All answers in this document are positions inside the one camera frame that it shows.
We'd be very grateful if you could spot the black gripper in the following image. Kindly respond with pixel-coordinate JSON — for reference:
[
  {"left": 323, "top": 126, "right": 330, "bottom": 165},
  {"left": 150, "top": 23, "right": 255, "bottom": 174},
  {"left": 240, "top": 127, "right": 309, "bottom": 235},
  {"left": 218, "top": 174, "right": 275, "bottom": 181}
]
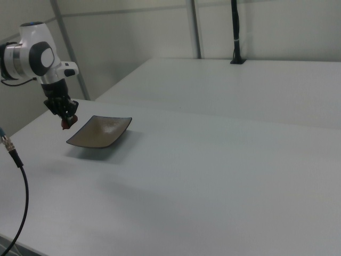
[{"left": 40, "top": 79, "right": 79, "bottom": 126}]

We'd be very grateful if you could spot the small round reddish-brown food item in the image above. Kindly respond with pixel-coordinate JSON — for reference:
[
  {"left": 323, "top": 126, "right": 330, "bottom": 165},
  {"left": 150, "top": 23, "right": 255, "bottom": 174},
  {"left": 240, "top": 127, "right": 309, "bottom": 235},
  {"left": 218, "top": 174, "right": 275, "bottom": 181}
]
[{"left": 60, "top": 115, "right": 79, "bottom": 131}]

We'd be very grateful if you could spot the square brown ceramic plate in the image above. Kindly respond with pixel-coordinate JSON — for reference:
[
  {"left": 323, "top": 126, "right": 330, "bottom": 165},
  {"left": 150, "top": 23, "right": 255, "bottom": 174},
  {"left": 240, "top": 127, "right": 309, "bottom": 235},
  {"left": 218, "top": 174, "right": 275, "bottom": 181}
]
[{"left": 66, "top": 115, "right": 133, "bottom": 149}]

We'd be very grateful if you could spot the black pole with base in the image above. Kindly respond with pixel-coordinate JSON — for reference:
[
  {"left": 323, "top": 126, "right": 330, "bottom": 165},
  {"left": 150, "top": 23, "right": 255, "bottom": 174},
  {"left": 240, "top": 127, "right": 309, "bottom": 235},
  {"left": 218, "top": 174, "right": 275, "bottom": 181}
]
[{"left": 230, "top": 0, "right": 247, "bottom": 66}]

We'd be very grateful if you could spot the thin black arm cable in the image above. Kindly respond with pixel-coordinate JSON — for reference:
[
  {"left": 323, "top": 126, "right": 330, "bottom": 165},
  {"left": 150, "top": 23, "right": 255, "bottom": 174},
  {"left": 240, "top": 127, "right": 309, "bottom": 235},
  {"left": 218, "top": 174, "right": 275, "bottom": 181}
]
[{"left": 0, "top": 76, "right": 38, "bottom": 87}]

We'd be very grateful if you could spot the black cable with metal connector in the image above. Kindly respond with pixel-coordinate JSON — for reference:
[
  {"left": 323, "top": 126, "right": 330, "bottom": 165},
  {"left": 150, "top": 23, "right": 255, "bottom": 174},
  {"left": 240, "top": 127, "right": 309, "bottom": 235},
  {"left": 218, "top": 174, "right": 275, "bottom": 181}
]
[{"left": 0, "top": 127, "right": 29, "bottom": 256}]

